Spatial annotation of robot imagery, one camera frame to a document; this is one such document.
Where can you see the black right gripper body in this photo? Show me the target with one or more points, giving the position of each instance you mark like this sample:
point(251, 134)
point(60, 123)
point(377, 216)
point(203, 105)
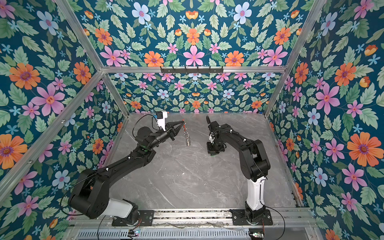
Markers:
point(215, 147)

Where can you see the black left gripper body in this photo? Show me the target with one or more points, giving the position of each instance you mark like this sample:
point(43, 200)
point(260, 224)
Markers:
point(160, 138)

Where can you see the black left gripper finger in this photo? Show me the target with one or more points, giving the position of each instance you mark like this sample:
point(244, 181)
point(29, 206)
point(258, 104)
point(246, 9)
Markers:
point(173, 134)
point(175, 126)

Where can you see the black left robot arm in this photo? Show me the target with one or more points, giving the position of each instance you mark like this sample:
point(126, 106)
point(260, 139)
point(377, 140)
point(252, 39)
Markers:
point(91, 193)

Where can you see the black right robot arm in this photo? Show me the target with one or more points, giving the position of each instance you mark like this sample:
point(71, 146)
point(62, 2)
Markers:
point(254, 164)

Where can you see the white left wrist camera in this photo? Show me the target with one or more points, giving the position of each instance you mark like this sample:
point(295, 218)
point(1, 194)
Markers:
point(161, 119)

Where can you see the black hook rail on frame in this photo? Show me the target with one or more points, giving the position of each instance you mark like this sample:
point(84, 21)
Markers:
point(191, 70)

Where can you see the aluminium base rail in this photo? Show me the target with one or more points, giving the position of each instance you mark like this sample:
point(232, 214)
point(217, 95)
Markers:
point(283, 219)

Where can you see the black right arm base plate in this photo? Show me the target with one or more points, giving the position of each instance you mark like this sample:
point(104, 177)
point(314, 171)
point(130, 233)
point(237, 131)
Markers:
point(239, 218)

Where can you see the aluminium frame horizontal rear bar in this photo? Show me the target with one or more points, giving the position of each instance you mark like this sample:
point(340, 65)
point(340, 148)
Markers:
point(142, 70)

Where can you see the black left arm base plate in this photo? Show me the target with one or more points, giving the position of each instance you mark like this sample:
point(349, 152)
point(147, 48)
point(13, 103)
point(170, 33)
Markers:
point(136, 218)

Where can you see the white vented cable duct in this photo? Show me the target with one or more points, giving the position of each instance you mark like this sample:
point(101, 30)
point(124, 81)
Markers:
point(164, 234)

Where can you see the aluminium frame bar left side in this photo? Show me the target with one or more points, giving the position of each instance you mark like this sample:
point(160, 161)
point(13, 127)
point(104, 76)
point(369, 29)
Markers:
point(22, 167)

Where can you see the aluminium frame post left rear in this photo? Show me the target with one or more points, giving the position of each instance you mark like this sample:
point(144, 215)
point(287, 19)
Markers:
point(93, 54)

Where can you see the aluminium frame post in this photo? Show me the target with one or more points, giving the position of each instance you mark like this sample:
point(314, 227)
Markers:
point(306, 30)
point(93, 54)

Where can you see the aluminium frame post right rear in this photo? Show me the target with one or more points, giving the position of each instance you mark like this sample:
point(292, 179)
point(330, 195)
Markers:
point(306, 30)

